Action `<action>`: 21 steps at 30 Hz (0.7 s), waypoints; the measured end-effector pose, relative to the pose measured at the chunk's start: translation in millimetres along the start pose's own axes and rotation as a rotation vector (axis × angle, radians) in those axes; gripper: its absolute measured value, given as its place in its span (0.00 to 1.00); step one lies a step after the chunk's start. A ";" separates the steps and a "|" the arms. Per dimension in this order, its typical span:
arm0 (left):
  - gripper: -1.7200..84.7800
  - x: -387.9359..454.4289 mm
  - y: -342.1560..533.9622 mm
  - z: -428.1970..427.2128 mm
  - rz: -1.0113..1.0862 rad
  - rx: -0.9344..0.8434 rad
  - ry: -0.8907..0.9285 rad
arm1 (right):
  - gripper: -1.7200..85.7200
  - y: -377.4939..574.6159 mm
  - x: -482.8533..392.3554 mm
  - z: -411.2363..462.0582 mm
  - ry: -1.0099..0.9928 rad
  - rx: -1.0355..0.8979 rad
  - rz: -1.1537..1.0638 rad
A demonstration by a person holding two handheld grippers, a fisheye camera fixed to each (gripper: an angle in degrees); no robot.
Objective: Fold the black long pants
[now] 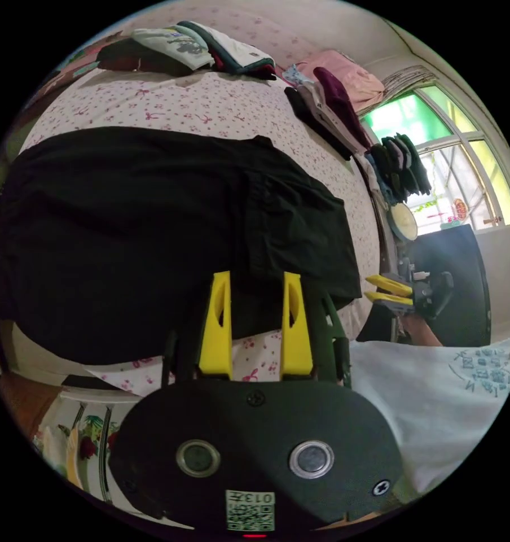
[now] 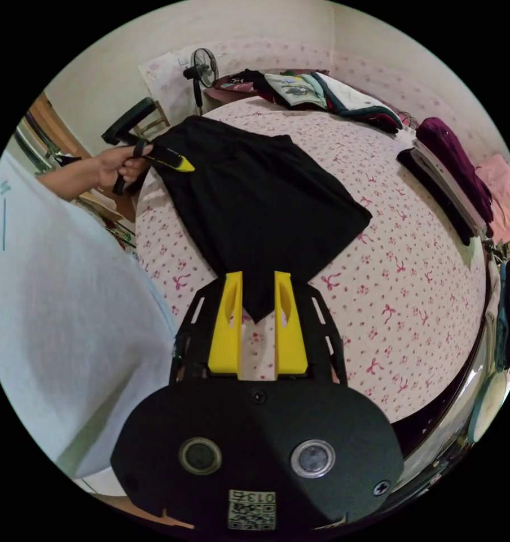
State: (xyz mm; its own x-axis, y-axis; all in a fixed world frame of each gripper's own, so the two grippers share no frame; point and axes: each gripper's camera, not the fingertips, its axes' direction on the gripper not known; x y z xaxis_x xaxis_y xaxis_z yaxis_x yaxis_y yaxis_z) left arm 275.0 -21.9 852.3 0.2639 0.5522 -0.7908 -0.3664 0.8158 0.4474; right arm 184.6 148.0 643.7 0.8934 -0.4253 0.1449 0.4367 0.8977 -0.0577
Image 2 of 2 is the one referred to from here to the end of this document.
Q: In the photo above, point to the black long pants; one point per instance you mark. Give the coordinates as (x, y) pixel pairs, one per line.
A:
(259, 203)

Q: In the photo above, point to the bed with bow-print sheet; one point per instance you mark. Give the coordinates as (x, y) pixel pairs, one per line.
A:
(407, 296)

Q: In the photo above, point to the black standing fan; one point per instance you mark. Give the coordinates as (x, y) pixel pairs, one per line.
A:
(204, 61)

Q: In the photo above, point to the person's left forearm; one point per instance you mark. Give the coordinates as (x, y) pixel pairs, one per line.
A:
(69, 182)

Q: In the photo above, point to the pile of clothes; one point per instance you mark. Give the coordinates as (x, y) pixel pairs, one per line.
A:
(306, 91)
(449, 156)

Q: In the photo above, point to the dark red bedside table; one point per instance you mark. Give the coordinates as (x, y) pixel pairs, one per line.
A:
(227, 95)

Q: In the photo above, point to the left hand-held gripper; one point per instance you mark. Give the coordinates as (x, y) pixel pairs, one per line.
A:
(130, 118)

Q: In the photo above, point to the person's body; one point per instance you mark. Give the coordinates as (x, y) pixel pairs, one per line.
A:
(56, 317)

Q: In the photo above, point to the pink folded cloth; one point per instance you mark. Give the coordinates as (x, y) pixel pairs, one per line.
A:
(506, 195)

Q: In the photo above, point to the person's left hand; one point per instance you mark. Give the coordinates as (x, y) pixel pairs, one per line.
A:
(113, 167)

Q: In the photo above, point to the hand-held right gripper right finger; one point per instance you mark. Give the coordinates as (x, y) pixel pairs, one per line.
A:
(289, 338)

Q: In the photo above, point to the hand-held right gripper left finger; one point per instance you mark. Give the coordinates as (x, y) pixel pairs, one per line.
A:
(226, 334)

